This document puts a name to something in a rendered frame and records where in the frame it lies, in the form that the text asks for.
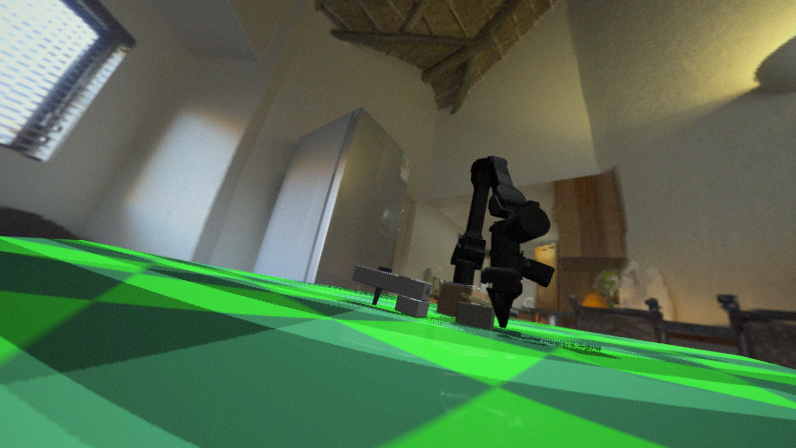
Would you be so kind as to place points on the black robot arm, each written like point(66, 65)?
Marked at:
point(524, 221)

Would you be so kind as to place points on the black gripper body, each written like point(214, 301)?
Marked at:
point(502, 271)

